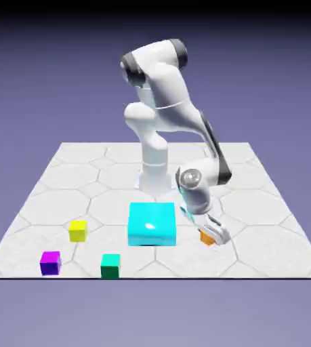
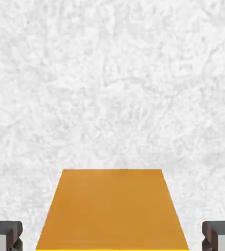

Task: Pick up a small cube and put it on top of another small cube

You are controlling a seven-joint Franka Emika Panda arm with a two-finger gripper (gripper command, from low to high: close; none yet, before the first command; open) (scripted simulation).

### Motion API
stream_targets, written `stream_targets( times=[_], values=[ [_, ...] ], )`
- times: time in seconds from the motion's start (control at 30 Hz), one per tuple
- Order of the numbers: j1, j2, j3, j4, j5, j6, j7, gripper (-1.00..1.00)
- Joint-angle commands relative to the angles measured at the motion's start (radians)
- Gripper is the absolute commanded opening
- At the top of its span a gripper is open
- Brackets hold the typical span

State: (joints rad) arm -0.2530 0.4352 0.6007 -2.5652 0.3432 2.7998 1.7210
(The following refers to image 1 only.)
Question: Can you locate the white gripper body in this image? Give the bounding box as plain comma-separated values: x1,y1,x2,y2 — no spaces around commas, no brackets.
194,213,232,246

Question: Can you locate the small orange cube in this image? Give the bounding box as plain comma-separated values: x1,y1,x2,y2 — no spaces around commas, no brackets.
199,228,215,247

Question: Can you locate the small green cube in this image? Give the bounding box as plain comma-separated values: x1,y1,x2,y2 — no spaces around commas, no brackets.
100,253,121,280

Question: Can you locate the small yellow cube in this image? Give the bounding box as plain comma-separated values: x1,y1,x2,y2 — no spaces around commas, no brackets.
68,220,88,243

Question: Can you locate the small purple cube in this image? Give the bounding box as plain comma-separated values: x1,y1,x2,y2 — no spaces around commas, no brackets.
39,251,62,277

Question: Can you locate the large cyan box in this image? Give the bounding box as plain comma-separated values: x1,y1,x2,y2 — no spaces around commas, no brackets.
127,202,178,247

